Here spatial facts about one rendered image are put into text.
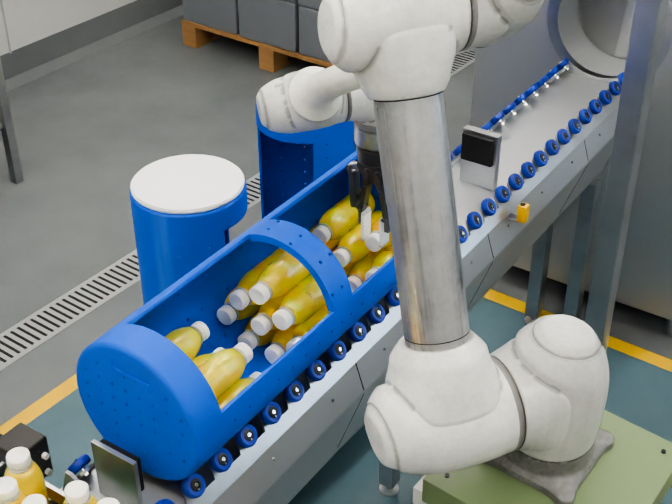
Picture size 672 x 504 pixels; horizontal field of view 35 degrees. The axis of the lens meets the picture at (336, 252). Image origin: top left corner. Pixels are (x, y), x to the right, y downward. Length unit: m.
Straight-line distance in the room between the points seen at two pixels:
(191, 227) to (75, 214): 2.08
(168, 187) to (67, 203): 2.08
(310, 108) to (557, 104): 1.46
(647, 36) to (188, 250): 1.19
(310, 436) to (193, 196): 0.72
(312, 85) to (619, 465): 0.84
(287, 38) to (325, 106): 3.63
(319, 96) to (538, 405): 0.67
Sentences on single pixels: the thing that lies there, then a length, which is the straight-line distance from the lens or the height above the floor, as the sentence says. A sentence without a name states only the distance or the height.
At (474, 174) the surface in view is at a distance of 2.82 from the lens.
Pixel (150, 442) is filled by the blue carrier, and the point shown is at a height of 1.04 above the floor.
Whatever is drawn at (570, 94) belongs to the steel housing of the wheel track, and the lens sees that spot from 3.37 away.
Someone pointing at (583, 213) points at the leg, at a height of 0.52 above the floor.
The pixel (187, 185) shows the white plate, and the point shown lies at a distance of 2.62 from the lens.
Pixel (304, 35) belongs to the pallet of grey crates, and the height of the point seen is 0.25.
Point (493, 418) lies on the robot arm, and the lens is 1.63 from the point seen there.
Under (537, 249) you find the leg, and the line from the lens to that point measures 3.71.
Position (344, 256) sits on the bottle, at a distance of 2.27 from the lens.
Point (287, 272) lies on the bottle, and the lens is 2.07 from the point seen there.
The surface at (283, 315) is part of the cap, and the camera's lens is 2.04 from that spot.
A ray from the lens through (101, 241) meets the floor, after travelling 4.38.
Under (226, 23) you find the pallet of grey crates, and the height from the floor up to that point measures 0.20.
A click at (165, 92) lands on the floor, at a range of 5.56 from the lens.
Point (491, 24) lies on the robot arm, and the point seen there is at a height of 1.78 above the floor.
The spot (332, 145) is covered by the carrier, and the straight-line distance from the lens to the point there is 2.97.
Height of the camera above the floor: 2.34
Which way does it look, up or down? 34 degrees down
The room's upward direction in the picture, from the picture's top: straight up
